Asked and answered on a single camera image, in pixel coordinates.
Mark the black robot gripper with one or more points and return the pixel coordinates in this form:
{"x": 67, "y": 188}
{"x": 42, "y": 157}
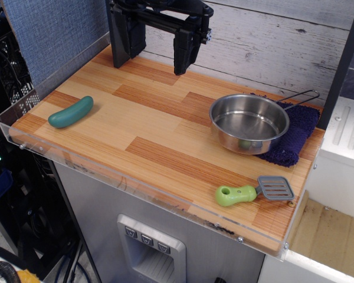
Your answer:
{"x": 185, "y": 19}

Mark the green handled grey toy spatula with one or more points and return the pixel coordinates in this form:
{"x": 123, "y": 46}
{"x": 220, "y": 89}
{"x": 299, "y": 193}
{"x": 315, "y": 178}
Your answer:
{"x": 274, "y": 188}

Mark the green toy cucumber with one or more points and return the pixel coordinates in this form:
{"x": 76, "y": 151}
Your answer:
{"x": 71, "y": 114}

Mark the blue fabric partition panel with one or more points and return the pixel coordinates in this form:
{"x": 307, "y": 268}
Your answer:
{"x": 56, "y": 38}

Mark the small steel saucepan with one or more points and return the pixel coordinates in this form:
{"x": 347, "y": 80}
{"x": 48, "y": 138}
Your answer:
{"x": 248, "y": 123}

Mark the clear acrylic table guard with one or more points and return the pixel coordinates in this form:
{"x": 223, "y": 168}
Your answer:
{"x": 149, "y": 134}

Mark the black plastic crate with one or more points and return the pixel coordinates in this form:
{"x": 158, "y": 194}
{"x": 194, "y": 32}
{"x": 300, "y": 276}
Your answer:
{"x": 15, "y": 80}

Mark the purple folded cloth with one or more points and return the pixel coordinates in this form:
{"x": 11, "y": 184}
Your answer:
{"x": 303, "y": 120}

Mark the silver toy fridge cabinet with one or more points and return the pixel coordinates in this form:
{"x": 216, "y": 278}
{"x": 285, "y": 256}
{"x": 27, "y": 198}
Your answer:
{"x": 210, "y": 256}

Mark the grey ice dispenser panel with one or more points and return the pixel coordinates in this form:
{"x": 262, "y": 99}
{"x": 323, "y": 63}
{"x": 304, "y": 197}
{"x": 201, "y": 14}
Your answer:
{"x": 151, "y": 255}

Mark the white toy sink unit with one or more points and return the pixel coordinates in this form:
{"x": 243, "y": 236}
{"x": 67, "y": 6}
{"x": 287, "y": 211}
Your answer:
{"x": 322, "y": 247}

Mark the dark vertical post left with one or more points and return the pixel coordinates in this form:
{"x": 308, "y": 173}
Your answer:
{"x": 121, "y": 24}

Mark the dark vertical post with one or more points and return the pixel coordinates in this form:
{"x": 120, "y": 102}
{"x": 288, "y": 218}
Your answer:
{"x": 121, "y": 24}
{"x": 338, "y": 81}

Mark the dark vertical post right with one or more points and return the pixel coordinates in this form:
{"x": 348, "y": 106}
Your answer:
{"x": 338, "y": 81}

